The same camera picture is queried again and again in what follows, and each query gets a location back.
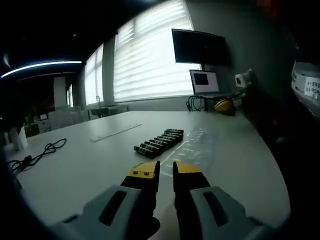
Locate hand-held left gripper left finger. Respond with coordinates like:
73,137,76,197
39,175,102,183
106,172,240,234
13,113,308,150
56,160,161,240

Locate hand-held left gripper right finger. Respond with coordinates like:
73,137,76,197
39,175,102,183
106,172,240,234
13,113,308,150
172,160,279,240

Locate clear plastic box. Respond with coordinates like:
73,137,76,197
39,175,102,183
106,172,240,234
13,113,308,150
159,126,219,176

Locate row of black batteries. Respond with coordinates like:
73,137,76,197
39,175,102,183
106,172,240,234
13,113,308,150
133,128,185,159

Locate clear flat ruler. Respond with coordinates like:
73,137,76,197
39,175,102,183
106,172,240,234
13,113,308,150
89,123,143,143

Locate sink with faucet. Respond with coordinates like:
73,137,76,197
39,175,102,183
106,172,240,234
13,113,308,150
87,95,131,117

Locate yellow object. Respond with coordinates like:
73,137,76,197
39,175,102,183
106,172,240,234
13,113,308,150
213,98,236,117

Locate row of white chairs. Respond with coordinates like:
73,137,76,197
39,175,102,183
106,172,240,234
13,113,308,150
47,105,90,131

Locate open laptop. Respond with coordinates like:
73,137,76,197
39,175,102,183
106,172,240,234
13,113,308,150
189,69,233,99

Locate white power adapter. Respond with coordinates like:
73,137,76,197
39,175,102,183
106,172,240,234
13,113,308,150
234,68,254,89

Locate black monitor stand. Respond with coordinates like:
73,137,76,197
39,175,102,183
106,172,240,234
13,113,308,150
200,63,210,112

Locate white window blinds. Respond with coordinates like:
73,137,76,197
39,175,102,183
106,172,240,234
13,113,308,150
83,0,202,107

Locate white labelled carton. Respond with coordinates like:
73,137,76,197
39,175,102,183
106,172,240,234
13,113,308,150
290,59,320,119

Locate ceiling light strip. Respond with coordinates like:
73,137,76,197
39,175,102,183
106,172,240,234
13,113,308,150
0,60,83,79

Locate black cable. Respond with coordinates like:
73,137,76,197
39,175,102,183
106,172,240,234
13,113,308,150
8,138,68,174

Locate bundle of dark cables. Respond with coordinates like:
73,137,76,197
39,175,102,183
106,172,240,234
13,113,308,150
185,95,206,112

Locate black wall monitor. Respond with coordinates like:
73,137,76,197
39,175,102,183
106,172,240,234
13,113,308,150
171,28,231,67

